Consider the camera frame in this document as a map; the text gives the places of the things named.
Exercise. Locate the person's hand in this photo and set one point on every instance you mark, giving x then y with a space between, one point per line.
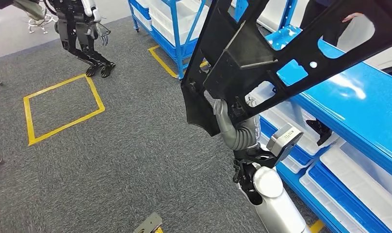
353 16

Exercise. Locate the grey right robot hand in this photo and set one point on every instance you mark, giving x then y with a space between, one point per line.
222 115

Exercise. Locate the black plastic plate holder part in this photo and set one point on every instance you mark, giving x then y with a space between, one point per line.
241 64

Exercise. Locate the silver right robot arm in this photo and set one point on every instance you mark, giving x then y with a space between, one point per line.
276 205

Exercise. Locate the blue metal shelf rack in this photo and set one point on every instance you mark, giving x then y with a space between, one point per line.
178 48
360 106

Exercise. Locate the black plastic car part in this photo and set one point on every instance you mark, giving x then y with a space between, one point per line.
319 130

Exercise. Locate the person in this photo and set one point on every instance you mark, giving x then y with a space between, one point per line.
315 13

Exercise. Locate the white plastic crate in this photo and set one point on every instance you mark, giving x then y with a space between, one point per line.
289 165
324 205
144 22
360 173
298 128
180 16

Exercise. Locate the small yellow tape piece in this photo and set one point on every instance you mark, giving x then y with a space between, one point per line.
159 230

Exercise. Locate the black humanoid robot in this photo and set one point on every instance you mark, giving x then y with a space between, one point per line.
74 29

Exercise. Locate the yellow floor tape square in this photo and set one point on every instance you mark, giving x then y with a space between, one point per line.
29 122

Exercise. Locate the office chair base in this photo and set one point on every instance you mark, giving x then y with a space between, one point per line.
40 24

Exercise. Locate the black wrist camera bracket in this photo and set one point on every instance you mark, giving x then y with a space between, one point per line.
257 157

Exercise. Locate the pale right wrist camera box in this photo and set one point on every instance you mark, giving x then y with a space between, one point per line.
284 140

